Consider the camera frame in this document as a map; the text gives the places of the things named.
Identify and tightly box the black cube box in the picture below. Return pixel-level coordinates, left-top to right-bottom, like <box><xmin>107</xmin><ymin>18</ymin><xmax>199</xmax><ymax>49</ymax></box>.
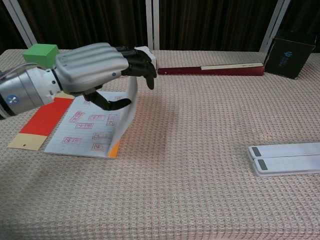
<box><xmin>264</xmin><ymin>29</ymin><xmax>318</xmax><ymax>80</ymax></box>

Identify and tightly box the long white flat box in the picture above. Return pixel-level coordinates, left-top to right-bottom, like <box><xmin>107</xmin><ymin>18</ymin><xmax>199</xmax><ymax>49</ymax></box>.
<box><xmin>252</xmin><ymin>154</ymin><xmax>320</xmax><ymax>178</ymax></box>
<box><xmin>247</xmin><ymin>142</ymin><xmax>320</xmax><ymax>161</ymax></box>

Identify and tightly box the red yellow card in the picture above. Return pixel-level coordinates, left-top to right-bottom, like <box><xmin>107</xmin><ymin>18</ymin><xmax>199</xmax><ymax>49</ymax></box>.
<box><xmin>7</xmin><ymin>91</ymin><xmax>76</xmax><ymax>151</ymax></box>

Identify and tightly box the white cardboard box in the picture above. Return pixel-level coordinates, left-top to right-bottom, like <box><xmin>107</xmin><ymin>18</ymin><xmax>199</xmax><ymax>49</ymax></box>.
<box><xmin>133</xmin><ymin>46</ymin><xmax>158</xmax><ymax>70</ymax></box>

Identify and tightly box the green cube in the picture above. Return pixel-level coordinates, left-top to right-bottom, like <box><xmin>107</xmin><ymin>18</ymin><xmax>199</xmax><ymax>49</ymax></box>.
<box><xmin>22</xmin><ymin>43</ymin><xmax>60</xmax><ymax>70</ymax></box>

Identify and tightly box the long dark red box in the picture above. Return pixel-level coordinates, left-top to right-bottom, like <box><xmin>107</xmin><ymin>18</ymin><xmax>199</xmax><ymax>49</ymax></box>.
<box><xmin>156</xmin><ymin>61</ymin><xmax>266</xmax><ymax>77</ymax></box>

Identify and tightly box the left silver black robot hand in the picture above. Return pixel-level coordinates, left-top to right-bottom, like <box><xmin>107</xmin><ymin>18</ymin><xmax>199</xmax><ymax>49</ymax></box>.
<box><xmin>53</xmin><ymin>42</ymin><xmax>158</xmax><ymax>112</ymax></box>

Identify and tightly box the white yellow notebook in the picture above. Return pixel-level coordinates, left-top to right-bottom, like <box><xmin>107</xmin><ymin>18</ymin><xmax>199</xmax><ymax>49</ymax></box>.
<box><xmin>43</xmin><ymin>74</ymin><xmax>140</xmax><ymax>160</ymax></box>

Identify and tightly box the white frame post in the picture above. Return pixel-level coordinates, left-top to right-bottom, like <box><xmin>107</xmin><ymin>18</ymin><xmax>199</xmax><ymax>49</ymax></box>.
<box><xmin>3</xmin><ymin>0</ymin><xmax>38</xmax><ymax>49</ymax></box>
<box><xmin>259</xmin><ymin>0</ymin><xmax>292</xmax><ymax>53</ymax></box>
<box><xmin>145</xmin><ymin>0</ymin><xmax>161</xmax><ymax>51</ymax></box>

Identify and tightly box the dark pleated curtain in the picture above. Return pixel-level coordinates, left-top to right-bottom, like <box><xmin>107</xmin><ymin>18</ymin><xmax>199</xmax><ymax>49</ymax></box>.
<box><xmin>0</xmin><ymin>0</ymin><xmax>320</xmax><ymax>55</ymax></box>

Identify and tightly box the beige woven tablecloth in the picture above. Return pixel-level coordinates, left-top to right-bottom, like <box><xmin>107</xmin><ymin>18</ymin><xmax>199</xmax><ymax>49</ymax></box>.
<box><xmin>0</xmin><ymin>48</ymin><xmax>320</xmax><ymax>240</ymax></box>

